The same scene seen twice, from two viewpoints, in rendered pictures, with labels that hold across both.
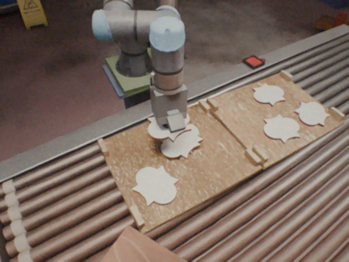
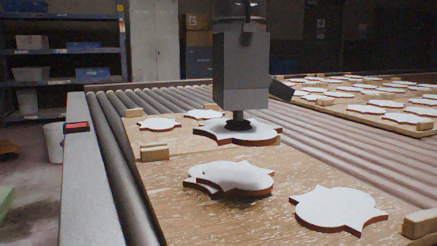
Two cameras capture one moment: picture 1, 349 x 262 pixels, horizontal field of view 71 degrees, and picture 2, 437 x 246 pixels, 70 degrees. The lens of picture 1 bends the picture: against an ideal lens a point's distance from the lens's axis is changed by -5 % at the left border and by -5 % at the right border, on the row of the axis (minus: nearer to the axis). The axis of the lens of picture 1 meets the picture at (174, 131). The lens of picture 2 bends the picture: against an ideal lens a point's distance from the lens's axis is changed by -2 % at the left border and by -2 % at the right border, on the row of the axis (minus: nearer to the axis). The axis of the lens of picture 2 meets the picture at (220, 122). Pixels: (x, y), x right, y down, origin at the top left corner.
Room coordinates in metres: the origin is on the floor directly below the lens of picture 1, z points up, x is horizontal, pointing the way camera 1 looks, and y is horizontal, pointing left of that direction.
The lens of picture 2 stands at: (0.49, 0.48, 1.17)
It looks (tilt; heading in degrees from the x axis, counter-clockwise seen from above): 14 degrees down; 278
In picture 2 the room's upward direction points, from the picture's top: straight up
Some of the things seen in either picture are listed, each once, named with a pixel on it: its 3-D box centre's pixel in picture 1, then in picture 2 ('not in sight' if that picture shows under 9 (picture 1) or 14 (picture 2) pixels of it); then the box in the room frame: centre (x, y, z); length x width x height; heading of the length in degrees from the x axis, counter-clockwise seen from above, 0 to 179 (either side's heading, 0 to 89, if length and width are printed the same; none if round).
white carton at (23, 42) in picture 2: not in sight; (33, 42); (3.94, -3.93, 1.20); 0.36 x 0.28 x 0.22; 15
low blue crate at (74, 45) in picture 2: not in sight; (83, 46); (3.28, -4.21, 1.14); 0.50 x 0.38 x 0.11; 36
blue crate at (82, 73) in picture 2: not in sight; (93, 72); (3.21, -4.31, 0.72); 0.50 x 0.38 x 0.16; 20
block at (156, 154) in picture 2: (204, 106); (154, 154); (0.71, -0.11, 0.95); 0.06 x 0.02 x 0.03; 30
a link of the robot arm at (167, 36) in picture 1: (167, 45); not in sight; (0.53, 0.02, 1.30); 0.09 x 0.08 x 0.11; 2
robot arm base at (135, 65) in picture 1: (134, 56); not in sight; (1.04, 0.18, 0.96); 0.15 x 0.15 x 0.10
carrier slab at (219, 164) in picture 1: (176, 156); (257, 193); (0.49, -0.01, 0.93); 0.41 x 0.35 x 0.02; 120
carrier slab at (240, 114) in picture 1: (273, 112); (189, 130); (0.70, -0.38, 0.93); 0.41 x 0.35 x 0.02; 119
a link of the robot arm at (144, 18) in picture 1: (160, 26); not in sight; (0.63, 0.04, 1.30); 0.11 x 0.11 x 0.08; 2
